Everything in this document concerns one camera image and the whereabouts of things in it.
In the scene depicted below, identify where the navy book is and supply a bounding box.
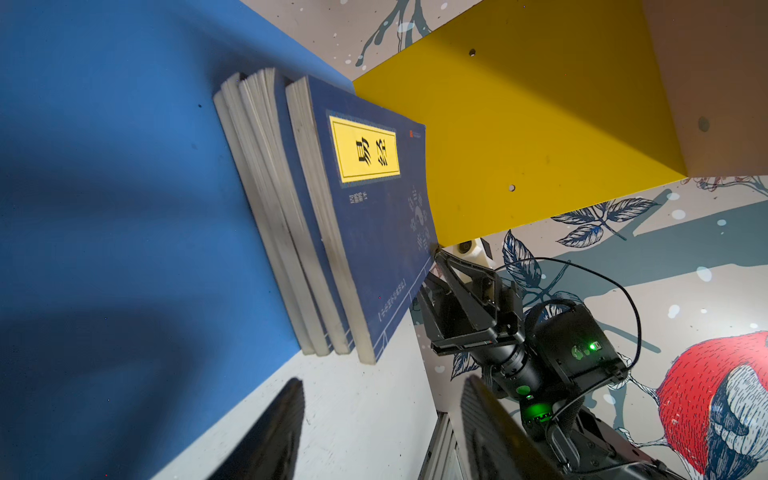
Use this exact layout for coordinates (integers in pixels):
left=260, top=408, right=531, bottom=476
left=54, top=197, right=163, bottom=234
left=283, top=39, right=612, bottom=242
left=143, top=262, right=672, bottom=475
left=237, top=68, right=354, bottom=356
left=214, top=72, right=333, bottom=356
left=286, top=76, right=437, bottom=365

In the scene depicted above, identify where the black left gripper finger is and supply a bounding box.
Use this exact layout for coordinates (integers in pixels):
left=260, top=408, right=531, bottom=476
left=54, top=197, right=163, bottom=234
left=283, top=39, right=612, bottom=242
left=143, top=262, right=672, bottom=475
left=208, top=378, right=305, bottom=480

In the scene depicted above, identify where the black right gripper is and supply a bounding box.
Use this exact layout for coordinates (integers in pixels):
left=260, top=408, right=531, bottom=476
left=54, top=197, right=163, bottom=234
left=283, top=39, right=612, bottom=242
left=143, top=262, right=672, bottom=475
left=418, top=248, right=549, bottom=479

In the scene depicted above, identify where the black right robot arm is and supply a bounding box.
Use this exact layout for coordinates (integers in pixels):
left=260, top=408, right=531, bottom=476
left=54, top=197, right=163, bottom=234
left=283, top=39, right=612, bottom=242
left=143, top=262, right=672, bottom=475
left=417, top=248, right=673, bottom=479

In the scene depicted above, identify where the yellow wooden bookshelf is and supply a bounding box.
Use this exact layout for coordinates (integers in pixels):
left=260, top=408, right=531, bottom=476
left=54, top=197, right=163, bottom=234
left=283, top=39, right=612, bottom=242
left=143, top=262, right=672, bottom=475
left=0, top=0, right=768, bottom=480

